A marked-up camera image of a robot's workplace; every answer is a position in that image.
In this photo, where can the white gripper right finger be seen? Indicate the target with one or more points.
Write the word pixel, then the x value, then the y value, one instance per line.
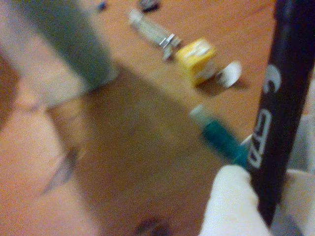
pixel 300 196

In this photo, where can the small black square chip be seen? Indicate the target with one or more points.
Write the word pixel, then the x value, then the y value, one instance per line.
pixel 148 4

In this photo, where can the white pen with clip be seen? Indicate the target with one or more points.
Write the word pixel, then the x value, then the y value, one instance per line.
pixel 168 52

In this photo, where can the teal pen with olive grip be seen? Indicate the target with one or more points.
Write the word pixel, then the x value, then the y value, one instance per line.
pixel 221 140

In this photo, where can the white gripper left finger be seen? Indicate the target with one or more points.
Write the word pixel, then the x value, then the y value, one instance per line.
pixel 231 206

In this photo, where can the slim silver pen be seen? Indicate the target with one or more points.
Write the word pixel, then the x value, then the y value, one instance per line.
pixel 152 28

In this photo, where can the small white round object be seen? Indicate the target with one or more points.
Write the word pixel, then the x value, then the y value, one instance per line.
pixel 231 73

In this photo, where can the black fineliner with red end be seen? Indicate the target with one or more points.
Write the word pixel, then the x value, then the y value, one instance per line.
pixel 283 110

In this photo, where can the small blue cylinder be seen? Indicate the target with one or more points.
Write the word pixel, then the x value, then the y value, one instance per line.
pixel 101 5

